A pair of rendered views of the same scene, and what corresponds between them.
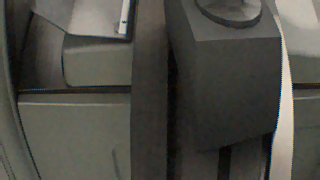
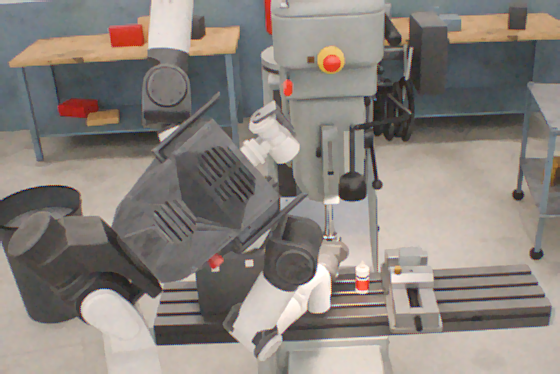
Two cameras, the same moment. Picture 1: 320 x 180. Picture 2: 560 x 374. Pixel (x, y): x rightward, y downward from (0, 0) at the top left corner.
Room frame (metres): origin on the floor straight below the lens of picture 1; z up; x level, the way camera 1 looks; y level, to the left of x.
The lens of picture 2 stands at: (0.89, -1.78, 2.17)
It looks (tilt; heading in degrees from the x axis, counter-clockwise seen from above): 27 degrees down; 87
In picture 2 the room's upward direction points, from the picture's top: 3 degrees counter-clockwise
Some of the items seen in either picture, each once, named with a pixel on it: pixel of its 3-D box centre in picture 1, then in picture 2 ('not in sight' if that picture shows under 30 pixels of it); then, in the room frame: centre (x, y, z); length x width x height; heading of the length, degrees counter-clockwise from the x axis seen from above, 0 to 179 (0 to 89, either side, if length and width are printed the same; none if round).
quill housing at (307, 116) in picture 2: not in sight; (327, 139); (1.10, -0.10, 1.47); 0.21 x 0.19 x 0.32; 176
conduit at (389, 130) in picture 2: not in sight; (384, 110); (1.31, 0.15, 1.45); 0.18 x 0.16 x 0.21; 86
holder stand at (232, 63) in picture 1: (224, 23); (231, 273); (0.80, -0.08, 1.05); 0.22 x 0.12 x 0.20; 7
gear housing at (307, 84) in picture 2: not in sight; (324, 61); (1.10, -0.06, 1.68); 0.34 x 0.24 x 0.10; 86
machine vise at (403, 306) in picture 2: not in sight; (409, 281); (1.33, -0.15, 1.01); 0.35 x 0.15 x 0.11; 84
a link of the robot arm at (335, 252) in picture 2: not in sight; (324, 260); (1.07, -0.19, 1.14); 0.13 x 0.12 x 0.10; 163
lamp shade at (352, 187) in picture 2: not in sight; (352, 184); (1.13, -0.30, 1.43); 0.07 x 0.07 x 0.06
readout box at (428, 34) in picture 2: not in sight; (428, 52); (1.45, 0.18, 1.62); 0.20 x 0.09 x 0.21; 86
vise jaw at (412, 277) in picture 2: not in sight; (411, 277); (1.33, -0.17, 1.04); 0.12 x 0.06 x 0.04; 174
